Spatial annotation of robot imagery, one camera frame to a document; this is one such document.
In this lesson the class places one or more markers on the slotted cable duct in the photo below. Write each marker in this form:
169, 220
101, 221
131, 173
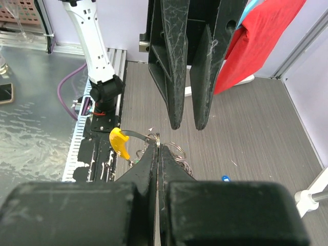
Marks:
72, 163

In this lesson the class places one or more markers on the metal clothes rack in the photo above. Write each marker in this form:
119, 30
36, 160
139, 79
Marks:
255, 133

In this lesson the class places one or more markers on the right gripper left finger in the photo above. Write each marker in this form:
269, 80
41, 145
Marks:
80, 213

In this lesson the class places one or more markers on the red shirt on hanger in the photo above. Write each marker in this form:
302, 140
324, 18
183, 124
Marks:
254, 41

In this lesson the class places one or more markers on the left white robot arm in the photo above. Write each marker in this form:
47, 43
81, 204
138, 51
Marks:
188, 40

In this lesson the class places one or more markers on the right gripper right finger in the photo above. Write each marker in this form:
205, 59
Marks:
193, 212

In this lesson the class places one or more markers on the large keyring with yellow handle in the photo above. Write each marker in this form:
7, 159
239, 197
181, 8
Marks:
118, 139

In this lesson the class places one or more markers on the blue clothes hanger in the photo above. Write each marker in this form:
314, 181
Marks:
248, 8

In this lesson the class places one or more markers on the blue tag key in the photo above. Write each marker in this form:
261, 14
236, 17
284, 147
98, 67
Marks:
225, 178

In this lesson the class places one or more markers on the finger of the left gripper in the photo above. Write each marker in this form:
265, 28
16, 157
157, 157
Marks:
168, 55
221, 19

